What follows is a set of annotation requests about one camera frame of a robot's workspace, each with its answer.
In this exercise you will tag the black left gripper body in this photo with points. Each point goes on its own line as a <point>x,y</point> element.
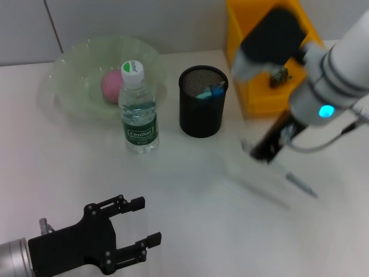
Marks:
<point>72,245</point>

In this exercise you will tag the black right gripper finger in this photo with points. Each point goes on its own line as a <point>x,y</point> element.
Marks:
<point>263,154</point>

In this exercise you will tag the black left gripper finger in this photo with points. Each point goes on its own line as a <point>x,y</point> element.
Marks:
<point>135,251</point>
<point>124,205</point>

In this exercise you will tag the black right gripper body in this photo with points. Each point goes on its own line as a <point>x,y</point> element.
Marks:
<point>281,132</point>

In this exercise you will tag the grey white pen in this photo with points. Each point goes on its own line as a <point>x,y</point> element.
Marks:
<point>299,183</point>

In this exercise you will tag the green plastic wrapper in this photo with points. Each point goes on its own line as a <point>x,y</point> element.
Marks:
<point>278,76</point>

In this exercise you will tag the blue cyan scissors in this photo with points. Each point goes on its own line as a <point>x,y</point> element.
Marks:
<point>207,93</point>

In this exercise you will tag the clear green-label water bottle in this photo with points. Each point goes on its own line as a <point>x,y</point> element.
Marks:
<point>138,121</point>

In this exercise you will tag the pink toy peach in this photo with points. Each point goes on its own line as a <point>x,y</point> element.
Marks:
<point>111,86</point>

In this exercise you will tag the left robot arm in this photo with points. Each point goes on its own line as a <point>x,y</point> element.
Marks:
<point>14,258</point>

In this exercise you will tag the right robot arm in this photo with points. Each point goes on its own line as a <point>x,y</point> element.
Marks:
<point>337,75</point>

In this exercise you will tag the black mesh pen holder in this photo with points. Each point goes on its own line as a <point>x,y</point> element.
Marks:
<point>199,118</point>

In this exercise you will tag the translucent green fruit plate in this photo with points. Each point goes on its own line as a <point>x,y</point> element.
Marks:
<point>78,69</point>

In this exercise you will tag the yellow plastic bin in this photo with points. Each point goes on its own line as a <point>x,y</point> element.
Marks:
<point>259,98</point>

